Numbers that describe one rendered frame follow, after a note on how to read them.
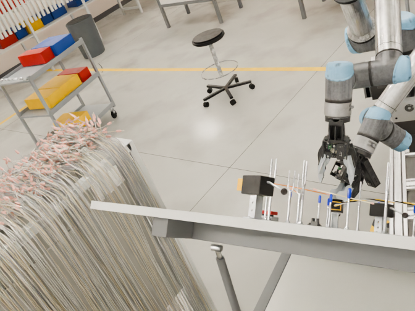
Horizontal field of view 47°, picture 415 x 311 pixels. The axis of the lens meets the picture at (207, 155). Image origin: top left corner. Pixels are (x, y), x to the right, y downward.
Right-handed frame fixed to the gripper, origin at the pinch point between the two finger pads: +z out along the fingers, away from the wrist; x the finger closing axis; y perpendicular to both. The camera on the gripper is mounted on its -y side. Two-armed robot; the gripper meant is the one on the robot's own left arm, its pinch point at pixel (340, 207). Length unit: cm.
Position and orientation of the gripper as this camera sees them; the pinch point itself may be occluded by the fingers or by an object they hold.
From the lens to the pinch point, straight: 165.7
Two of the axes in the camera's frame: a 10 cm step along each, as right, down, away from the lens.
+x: 3.5, 1.7, -9.2
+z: -4.3, 9.0, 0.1
